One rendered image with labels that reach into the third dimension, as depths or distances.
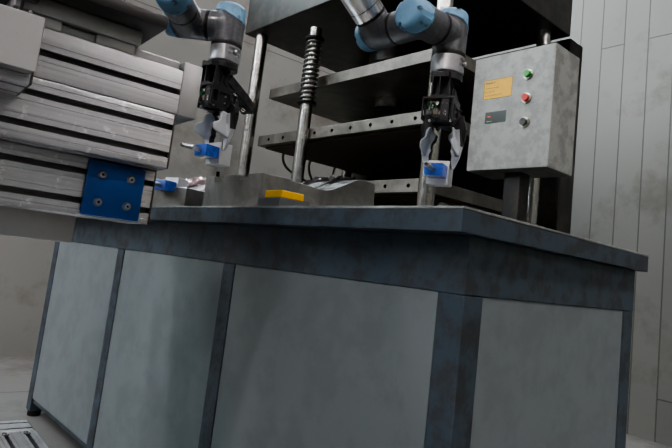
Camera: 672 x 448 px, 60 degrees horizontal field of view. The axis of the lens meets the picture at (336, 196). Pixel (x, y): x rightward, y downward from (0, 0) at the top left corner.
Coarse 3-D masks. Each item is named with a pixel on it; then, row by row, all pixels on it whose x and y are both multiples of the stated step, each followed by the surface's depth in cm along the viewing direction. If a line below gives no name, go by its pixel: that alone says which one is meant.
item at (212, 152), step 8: (184, 144) 135; (200, 144) 139; (208, 144) 138; (216, 144) 142; (200, 152) 139; (208, 152) 138; (216, 152) 140; (224, 152) 142; (208, 160) 143; (216, 160) 141; (224, 160) 142
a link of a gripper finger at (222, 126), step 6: (222, 114) 140; (228, 114) 141; (222, 120) 140; (228, 120) 141; (216, 126) 138; (222, 126) 140; (228, 126) 141; (222, 132) 139; (228, 132) 140; (228, 138) 140; (222, 144) 141; (228, 144) 142
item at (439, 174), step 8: (432, 160) 132; (424, 168) 129; (432, 168) 126; (440, 168) 127; (448, 168) 131; (432, 176) 130; (440, 176) 128; (448, 176) 130; (432, 184) 132; (440, 184) 131; (448, 184) 131
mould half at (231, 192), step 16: (224, 176) 149; (256, 176) 138; (272, 176) 138; (208, 192) 154; (224, 192) 148; (240, 192) 142; (256, 192) 137; (304, 192) 145; (320, 192) 148; (336, 192) 152; (352, 192) 156; (368, 192) 160
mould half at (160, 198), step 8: (160, 192) 160; (168, 192) 159; (176, 192) 157; (184, 192) 156; (192, 192) 157; (200, 192) 160; (160, 200) 160; (168, 200) 158; (176, 200) 157; (184, 200) 155; (192, 200) 157; (200, 200) 160
